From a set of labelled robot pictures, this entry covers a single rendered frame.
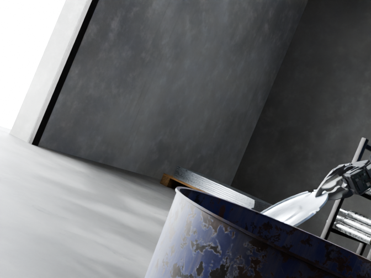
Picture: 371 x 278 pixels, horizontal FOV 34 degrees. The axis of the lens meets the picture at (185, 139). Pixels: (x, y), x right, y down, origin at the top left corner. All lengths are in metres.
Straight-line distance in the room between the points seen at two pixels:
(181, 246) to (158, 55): 5.76
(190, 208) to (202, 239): 0.05
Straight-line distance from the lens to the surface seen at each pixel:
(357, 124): 8.52
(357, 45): 8.84
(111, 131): 6.20
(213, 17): 7.13
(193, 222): 0.71
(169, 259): 0.73
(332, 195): 1.78
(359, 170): 1.75
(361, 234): 3.52
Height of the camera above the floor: 0.54
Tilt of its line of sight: level
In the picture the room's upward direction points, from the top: 23 degrees clockwise
